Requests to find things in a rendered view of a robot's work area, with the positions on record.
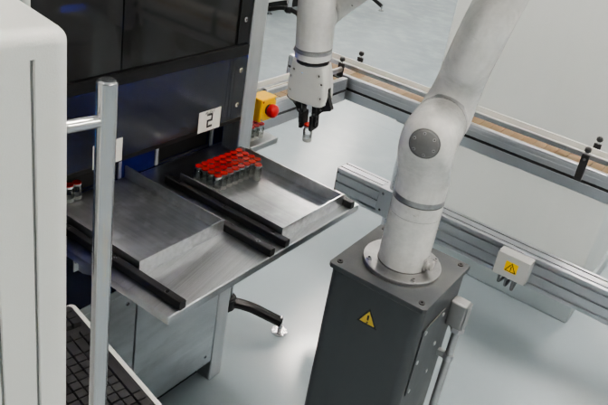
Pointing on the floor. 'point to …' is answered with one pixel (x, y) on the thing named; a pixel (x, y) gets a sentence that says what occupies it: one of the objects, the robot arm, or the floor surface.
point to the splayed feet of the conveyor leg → (259, 314)
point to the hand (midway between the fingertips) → (308, 119)
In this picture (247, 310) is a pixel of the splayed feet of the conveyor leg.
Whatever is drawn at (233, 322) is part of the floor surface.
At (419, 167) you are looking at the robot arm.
